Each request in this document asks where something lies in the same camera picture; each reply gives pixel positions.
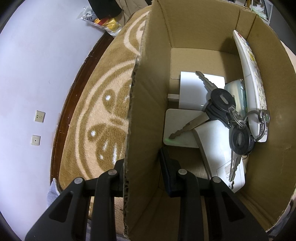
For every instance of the grey cloth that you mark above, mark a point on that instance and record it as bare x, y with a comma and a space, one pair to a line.
53, 194

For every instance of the cartoon printed earbud case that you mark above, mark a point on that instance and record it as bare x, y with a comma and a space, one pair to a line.
235, 90

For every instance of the brown cardboard box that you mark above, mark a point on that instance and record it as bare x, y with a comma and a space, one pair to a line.
196, 27

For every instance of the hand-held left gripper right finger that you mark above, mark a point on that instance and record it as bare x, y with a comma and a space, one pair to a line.
168, 176

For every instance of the white remote control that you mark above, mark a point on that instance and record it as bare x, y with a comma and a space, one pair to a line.
247, 69

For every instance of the bunch of black-headed keys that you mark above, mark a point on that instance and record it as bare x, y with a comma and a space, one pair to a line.
219, 99

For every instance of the white square device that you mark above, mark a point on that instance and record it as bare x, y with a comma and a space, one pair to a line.
178, 120

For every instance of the plastic snack bag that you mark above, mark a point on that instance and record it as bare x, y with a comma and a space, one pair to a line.
108, 23

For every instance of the cream wall socket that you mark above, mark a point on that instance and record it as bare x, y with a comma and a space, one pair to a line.
40, 116
35, 140

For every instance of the beige hanging coat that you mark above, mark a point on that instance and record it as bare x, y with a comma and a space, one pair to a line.
134, 4

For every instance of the white rolling cart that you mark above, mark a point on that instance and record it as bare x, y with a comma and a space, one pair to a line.
262, 10

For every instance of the white wall charger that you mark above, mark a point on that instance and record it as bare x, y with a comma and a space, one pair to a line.
192, 90

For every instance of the beige patterned round rug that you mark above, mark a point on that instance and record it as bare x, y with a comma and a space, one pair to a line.
101, 88

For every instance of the dark hanging coat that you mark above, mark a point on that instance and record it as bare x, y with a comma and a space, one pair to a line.
104, 8

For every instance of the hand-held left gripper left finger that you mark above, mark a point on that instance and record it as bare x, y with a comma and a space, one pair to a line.
104, 185

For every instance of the dark wooden bed frame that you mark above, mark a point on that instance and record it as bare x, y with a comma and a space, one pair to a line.
56, 139

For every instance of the white rectangular device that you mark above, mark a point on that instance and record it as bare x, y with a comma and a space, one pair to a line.
215, 143

